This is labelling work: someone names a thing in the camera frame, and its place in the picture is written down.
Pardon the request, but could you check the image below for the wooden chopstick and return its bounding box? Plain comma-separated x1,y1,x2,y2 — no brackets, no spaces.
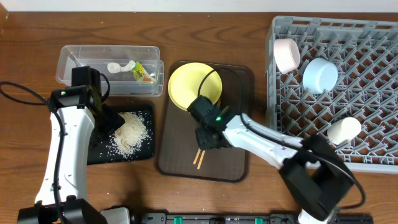
193,148,201,164
196,150,206,170

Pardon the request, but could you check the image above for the pile of rice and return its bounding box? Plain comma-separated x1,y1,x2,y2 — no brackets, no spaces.
105,112,152,159

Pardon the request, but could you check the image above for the green snack wrapper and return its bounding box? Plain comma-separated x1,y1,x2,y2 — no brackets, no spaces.
131,62,154,82

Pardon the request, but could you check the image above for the pink white bowl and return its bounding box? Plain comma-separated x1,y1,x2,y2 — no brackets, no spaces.
273,39,300,74

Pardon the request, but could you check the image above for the light blue bowl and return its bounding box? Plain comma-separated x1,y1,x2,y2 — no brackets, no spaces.
302,58,338,94

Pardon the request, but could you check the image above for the white cup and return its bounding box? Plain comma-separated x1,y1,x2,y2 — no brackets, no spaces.
327,117,361,145

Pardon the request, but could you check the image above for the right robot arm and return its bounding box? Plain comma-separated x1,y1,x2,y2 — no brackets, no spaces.
187,95,354,223

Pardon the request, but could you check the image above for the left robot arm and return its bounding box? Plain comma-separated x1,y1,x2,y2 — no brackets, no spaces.
17,66,124,223

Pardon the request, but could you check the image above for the clear plastic waste bin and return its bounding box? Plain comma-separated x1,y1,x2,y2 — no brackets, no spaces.
56,45,164,96

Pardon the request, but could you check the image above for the grey dishwasher rack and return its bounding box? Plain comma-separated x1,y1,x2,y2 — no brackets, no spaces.
265,16,397,174

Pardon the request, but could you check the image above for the black rectangular tray bin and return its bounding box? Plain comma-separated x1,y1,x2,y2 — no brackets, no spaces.
87,105,155,165

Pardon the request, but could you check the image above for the dark brown serving tray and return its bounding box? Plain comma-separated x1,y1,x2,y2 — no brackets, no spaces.
155,65,254,183

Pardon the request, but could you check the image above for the yellow plate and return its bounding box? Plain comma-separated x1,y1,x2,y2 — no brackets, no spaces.
168,62,223,110

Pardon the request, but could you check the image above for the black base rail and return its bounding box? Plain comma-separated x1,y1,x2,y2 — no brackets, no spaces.
130,213,374,224

